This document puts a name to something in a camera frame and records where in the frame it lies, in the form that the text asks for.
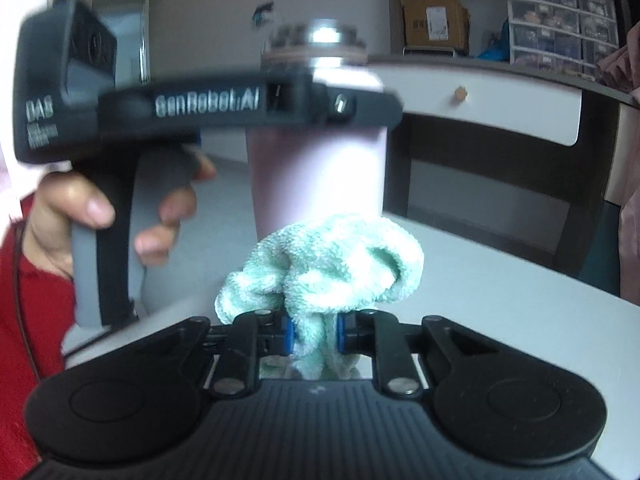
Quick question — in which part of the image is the grey desk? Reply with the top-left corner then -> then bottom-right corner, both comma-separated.
366,51 -> 640,282

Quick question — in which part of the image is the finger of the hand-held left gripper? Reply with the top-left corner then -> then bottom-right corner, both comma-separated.
264,69 -> 407,130

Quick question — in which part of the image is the pink thermos bottle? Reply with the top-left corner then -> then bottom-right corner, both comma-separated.
246,18 -> 389,242

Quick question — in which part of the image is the cardboard box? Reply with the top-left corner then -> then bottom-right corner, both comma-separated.
399,0 -> 471,57

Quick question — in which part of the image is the light green towel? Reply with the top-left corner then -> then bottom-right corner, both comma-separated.
214,212 -> 426,382

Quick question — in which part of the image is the white flat device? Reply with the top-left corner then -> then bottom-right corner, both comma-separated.
402,45 -> 459,59

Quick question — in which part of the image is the beige wardrobe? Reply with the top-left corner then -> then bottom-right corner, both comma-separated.
54,0 -> 168,87

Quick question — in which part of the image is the person's red clothing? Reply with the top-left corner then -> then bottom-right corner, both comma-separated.
0,192 -> 77,480

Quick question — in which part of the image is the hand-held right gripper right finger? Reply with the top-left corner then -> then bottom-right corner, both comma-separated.
336,309 -> 497,400

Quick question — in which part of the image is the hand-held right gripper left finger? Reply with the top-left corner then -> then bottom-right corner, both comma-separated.
134,309 -> 297,400

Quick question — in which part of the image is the person's left hand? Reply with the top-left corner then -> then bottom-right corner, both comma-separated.
29,149 -> 219,282

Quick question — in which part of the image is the blue plastic bag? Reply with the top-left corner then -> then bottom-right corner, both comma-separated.
474,19 -> 512,62

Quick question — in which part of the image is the clear plastic drawer organizer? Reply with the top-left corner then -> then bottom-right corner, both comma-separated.
502,0 -> 619,84

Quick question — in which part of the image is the pink curtain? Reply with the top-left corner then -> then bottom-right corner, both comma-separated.
596,24 -> 640,307

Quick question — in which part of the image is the white desk drawer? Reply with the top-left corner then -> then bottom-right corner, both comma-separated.
372,64 -> 584,148

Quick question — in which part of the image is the dark blue bin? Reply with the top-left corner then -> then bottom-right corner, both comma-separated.
579,199 -> 622,297

